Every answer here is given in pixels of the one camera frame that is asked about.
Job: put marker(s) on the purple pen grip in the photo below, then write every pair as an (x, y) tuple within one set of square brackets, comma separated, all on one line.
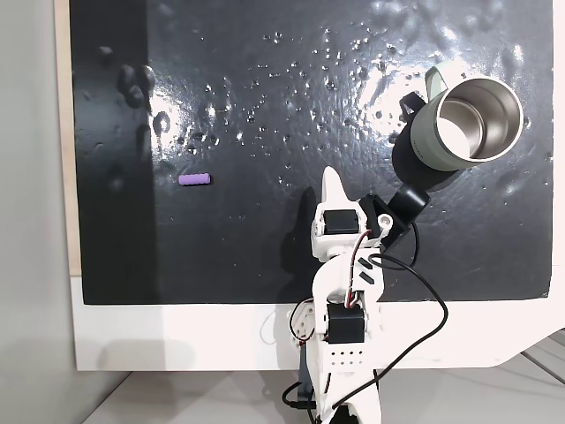
[(194, 179)]

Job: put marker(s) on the pale green steel-lined cup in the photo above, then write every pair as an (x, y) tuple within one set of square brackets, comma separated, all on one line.
[(426, 146)]

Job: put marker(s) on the black textured mat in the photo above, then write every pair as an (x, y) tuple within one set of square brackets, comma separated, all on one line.
[(265, 221)]

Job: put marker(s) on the black gripper camera with mount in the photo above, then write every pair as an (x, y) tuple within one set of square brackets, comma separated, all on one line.
[(408, 201)]

